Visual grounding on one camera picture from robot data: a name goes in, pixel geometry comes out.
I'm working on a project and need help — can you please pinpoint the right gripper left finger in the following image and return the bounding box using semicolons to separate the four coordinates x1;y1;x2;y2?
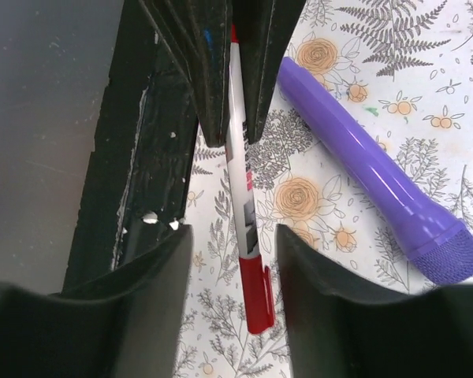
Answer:
0;225;192;377

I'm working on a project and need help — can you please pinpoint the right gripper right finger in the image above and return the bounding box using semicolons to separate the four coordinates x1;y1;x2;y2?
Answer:
276;224;473;377

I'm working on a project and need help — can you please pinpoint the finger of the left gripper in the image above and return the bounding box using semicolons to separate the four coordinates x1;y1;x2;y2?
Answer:
236;0;305;143
140;0;233;146

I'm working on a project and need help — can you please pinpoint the red capped whiteboard marker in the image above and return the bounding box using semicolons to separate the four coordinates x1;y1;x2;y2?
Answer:
225;28;274;335

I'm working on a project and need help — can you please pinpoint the purple toy microphone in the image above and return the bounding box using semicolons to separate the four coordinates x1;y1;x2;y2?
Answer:
277;57;473;286

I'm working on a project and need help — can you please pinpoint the floral patterned table mat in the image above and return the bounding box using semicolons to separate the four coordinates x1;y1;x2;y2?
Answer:
173;0;473;378

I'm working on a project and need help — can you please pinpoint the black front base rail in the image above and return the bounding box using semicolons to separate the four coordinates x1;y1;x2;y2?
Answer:
63;1;198;290

